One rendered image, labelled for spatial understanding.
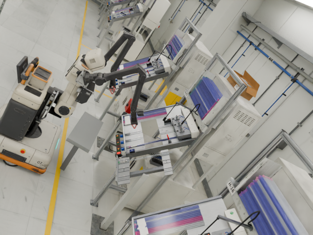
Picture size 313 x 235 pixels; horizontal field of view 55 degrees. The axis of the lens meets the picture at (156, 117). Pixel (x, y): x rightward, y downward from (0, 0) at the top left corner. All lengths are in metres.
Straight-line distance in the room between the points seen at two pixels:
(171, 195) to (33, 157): 1.52
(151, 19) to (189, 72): 3.25
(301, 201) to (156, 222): 1.01
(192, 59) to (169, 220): 2.45
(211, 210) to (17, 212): 1.67
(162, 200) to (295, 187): 1.71
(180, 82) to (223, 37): 2.10
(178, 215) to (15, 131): 1.68
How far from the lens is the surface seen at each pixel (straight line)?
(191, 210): 2.39
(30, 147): 3.17
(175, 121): 3.18
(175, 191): 3.45
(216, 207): 2.41
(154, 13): 7.28
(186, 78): 4.28
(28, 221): 2.98
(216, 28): 6.03
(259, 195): 2.13
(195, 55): 4.18
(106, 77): 2.68
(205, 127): 2.90
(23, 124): 3.02
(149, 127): 4.60
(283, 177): 2.31
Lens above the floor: 2.30
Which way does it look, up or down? 23 degrees down
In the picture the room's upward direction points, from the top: 37 degrees clockwise
